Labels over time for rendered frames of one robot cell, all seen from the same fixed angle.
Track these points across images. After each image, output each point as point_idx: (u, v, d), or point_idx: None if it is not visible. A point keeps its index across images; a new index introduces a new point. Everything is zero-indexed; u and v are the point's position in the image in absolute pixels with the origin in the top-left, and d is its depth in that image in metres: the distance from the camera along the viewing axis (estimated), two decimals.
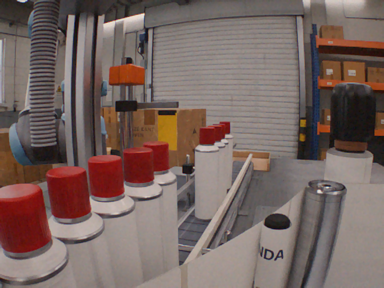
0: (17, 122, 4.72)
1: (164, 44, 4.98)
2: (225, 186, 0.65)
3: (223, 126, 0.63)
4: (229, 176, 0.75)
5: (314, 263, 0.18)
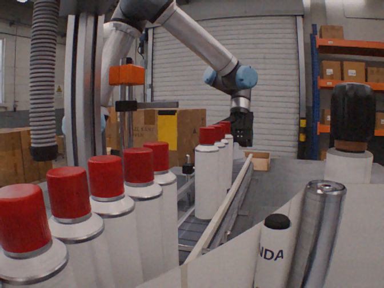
0: (17, 122, 4.72)
1: (164, 44, 4.98)
2: (225, 186, 0.65)
3: (223, 126, 0.63)
4: (229, 176, 0.75)
5: (314, 263, 0.18)
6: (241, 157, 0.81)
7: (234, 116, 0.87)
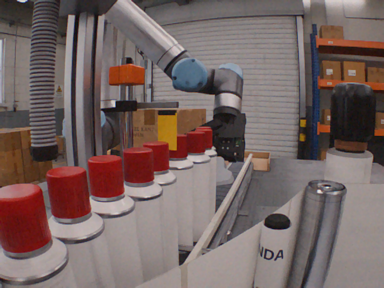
0: (17, 122, 4.72)
1: None
2: (214, 208, 0.50)
3: (211, 132, 0.48)
4: None
5: (314, 263, 0.18)
6: (227, 178, 0.57)
7: (218, 120, 0.63)
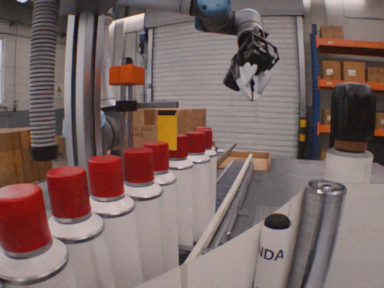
0: (17, 122, 4.72)
1: (164, 44, 4.98)
2: (214, 208, 0.50)
3: (211, 132, 0.48)
4: None
5: (314, 263, 0.18)
6: (252, 71, 0.46)
7: (240, 47, 0.57)
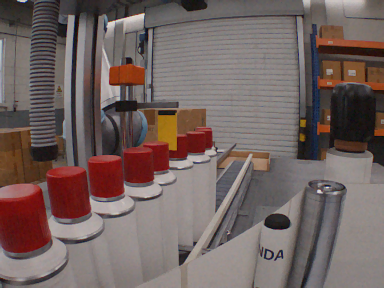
0: (17, 122, 4.72)
1: (164, 44, 4.98)
2: (214, 208, 0.50)
3: (211, 132, 0.48)
4: None
5: (314, 263, 0.18)
6: None
7: None
